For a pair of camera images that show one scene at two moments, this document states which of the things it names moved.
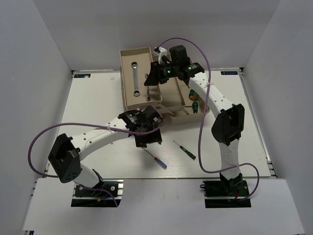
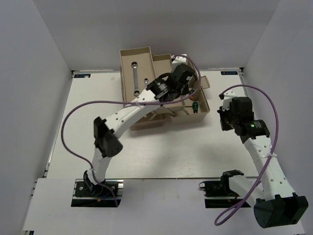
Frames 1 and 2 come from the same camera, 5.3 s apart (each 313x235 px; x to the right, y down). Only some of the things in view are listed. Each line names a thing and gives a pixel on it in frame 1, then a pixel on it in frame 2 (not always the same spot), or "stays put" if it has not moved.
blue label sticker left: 82,76 stays put
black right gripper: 155,76 → 224,126
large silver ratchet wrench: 136,92 stays put
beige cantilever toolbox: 174,98 stays put
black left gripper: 155,136 → 186,90
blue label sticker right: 229,73 stays put
